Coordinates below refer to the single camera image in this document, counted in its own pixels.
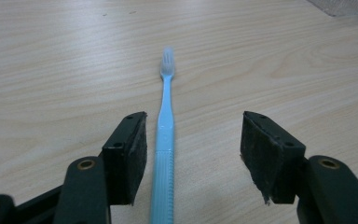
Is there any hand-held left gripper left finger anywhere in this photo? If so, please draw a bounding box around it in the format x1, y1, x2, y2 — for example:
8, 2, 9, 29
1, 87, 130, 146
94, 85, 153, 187
101, 111, 148, 207

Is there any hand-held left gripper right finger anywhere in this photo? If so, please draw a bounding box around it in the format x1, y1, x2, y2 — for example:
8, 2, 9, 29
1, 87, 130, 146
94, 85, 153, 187
240, 110, 307, 206

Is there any light blue toothbrush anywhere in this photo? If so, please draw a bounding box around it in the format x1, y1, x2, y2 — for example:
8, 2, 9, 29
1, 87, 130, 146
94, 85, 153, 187
148, 46, 176, 224

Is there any grey mat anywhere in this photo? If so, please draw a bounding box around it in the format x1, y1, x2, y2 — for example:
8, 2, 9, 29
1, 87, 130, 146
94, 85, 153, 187
306, 0, 358, 18

